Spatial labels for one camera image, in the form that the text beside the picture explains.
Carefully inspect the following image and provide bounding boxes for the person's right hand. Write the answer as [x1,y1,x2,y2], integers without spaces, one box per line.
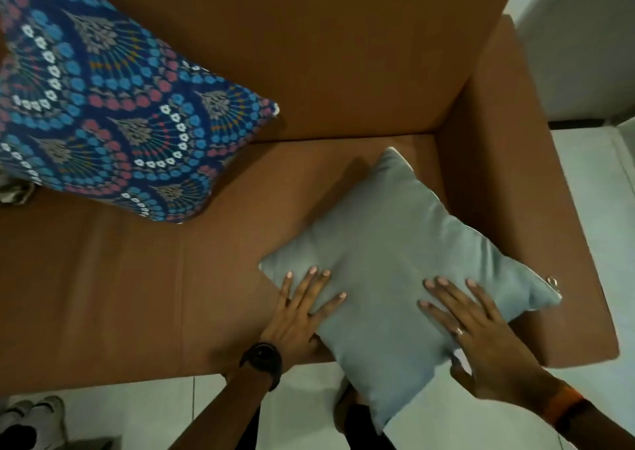
[418,276,562,409]

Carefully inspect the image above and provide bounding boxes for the person's left hand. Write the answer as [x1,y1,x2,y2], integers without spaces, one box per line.
[259,266,348,362]

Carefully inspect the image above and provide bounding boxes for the grey cushion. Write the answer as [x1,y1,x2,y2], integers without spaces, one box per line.
[258,146,564,436]

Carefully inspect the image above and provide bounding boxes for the person's right forearm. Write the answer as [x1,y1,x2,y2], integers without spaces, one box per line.
[546,390,635,450]

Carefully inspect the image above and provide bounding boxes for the person's left forearm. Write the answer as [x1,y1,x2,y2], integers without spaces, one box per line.
[170,365,275,450]

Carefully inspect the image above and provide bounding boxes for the black wristwatch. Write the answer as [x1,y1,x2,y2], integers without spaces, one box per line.
[239,341,283,392]

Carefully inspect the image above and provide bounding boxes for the orange wristband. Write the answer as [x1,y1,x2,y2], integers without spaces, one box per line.
[542,384,587,428]

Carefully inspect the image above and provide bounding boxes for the person's right leg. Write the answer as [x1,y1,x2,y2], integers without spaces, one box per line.
[333,384,398,450]

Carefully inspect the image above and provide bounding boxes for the person's leg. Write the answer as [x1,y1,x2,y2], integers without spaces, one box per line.
[247,405,263,450]
[333,384,398,450]

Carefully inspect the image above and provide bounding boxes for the person's left leg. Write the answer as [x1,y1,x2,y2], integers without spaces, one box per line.
[247,405,263,450]

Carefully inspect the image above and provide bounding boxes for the brown fabric sofa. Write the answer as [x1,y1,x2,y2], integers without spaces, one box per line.
[0,0,621,397]

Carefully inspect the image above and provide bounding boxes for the blue patterned cushion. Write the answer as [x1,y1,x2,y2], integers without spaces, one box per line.
[0,0,280,225]

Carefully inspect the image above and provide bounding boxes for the white shoe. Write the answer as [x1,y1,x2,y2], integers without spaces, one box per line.
[27,395,68,448]
[0,399,35,450]

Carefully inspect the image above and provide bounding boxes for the grey white cloth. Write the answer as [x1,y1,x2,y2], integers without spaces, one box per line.
[0,174,36,206]

